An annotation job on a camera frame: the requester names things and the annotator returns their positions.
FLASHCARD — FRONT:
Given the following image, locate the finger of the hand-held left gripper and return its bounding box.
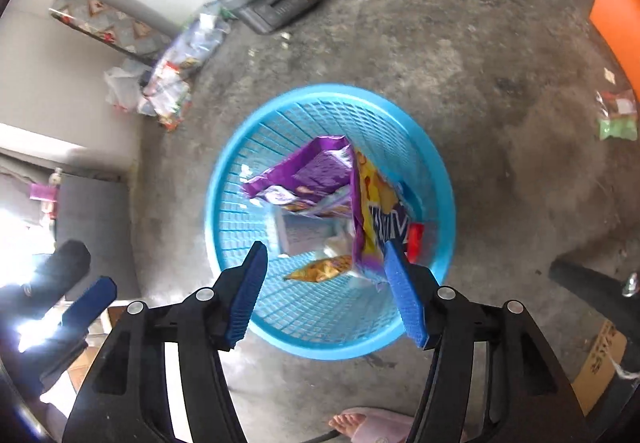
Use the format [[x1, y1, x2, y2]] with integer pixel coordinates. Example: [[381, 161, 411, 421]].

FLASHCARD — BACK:
[[37, 275, 119, 391], [27, 239, 92, 304]]

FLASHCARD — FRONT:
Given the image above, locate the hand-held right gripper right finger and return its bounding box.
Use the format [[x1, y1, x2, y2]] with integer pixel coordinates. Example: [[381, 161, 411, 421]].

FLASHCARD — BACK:
[[381, 239, 593, 443]]

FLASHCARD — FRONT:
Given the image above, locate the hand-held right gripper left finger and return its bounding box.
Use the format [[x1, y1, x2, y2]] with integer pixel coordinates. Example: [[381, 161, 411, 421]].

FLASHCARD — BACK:
[[62, 240, 269, 443]]

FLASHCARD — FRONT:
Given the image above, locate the blue plastic mesh basket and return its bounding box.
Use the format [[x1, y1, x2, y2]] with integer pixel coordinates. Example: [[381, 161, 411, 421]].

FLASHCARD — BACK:
[[205, 83, 457, 362]]

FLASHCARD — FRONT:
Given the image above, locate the red snack wrapper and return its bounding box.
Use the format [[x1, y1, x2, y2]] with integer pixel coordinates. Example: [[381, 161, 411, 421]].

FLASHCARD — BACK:
[[407, 222, 426, 265]]

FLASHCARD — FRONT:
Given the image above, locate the yellow snack packet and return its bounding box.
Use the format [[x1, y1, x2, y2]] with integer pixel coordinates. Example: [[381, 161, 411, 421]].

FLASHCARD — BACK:
[[283, 255, 357, 285]]

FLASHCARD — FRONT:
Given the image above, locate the white printed packet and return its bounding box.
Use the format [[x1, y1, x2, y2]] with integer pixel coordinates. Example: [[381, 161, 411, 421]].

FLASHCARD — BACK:
[[274, 207, 352, 258]]

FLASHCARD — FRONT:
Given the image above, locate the purple and yellow snack bag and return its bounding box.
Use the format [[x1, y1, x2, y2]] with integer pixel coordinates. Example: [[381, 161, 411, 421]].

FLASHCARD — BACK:
[[349, 148, 417, 285]]

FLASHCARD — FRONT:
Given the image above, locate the pink slipper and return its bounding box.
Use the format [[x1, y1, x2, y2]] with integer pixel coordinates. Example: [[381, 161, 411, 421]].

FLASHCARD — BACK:
[[340, 405, 472, 443]]

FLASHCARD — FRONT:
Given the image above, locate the person's bare foot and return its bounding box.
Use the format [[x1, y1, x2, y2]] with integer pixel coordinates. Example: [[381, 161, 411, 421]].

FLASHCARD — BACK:
[[328, 411, 367, 440]]

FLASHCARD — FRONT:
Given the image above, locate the small white plastic bag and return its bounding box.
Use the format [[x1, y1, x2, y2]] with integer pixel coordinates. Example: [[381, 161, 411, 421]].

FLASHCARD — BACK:
[[103, 65, 147, 114]]

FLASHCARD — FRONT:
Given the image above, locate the flat printed cardboard box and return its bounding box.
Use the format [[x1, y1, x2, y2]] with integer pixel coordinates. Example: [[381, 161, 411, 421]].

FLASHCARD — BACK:
[[570, 320, 629, 402]]

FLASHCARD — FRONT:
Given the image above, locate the patterned rolled mat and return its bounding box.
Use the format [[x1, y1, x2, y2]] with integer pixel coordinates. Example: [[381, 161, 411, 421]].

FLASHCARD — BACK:
[[48, 0, 174, 67]]

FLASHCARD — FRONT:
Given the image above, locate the green and red packet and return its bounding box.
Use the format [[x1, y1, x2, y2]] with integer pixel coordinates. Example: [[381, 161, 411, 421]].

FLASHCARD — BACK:
[[594, 90, 640, 142]]

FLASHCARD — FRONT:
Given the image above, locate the orange plastic stool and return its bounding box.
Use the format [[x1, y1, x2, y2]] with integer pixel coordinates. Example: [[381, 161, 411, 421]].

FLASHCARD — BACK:
[[588, 0, 640, 102]]

